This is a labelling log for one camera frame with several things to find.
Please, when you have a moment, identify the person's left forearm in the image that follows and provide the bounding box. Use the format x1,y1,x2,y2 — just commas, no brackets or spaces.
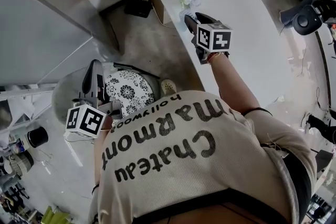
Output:
101,114,115,132

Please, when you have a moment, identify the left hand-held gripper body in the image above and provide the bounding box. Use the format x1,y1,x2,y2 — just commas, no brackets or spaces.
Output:
65,98,123,138

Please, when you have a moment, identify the white mug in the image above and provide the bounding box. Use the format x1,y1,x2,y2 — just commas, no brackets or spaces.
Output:
3,158,14,175

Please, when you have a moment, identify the cream printed sweatshirt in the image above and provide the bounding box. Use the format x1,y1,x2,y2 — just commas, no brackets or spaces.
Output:
88,89,318,224

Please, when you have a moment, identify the black grey swivel chair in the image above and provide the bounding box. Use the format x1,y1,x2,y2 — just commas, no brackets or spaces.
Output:
279,0,336,36

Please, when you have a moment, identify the light green bag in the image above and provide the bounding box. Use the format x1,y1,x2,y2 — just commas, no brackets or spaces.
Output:
41,206,71,224

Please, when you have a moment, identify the red string bracelet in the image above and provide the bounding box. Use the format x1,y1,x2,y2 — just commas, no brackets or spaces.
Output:
207,51,229,62

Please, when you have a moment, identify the floral black-white seat cushion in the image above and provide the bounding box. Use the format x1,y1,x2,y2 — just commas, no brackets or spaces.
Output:
104,70,155,115

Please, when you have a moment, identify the person's right forearm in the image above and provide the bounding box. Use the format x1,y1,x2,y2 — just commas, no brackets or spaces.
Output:
208,52,274,116

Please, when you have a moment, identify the white refrigerator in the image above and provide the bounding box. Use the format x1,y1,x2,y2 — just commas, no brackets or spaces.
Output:
0,0,100,87

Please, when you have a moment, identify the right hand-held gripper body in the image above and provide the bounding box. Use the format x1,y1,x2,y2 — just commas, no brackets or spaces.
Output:
191,23,233,65

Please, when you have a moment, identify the black waste bin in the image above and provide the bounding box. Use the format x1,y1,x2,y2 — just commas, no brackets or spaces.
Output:
27,126,49,148

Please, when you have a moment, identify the person's white clog shoe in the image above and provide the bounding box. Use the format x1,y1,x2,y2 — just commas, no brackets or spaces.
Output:
160,79,177,95

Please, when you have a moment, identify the grey ribbed fabric basket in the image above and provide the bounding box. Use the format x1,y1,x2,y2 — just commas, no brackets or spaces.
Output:
10,151,35,174

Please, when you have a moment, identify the black wifi router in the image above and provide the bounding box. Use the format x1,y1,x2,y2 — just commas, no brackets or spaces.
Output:
121,0,153,18

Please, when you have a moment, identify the white metal shelf rack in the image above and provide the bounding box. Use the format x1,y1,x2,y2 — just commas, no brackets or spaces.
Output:
0,83,57,150

